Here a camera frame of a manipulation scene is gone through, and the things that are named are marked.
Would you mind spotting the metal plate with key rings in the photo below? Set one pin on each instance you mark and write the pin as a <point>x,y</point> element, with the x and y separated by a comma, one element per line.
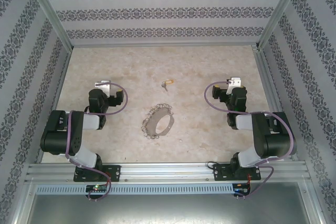
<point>151,125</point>

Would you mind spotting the yellow key tag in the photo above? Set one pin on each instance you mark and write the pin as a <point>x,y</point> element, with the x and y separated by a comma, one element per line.
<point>172,81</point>

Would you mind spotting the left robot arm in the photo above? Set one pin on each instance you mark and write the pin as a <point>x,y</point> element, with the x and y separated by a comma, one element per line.
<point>60,134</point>

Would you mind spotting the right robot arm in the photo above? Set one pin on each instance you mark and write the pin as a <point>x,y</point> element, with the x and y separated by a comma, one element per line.
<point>275,140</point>

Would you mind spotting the small circuit board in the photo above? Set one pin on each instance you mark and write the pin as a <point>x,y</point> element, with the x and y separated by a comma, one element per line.
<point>240,188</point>
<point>97,188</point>

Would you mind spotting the grey metal sheet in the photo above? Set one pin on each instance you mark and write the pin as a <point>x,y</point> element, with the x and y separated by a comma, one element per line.
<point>168,208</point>

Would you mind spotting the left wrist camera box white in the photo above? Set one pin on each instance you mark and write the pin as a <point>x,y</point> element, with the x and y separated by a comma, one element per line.
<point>105,86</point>

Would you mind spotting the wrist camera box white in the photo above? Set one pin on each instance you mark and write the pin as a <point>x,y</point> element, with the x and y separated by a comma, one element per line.
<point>235,81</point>
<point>105,86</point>

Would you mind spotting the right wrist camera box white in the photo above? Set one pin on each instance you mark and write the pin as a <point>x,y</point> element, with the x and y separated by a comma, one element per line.
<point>235,81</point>

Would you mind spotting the aluminium side rail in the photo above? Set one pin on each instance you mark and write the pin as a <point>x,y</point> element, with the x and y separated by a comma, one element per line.
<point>61,77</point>
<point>265,77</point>

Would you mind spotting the aluminium mounting rail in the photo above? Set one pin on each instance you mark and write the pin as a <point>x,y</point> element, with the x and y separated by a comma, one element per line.
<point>168,172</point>

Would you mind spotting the aluminium frame post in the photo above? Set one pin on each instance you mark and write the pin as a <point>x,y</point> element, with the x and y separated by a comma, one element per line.
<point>51,11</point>
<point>280,11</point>

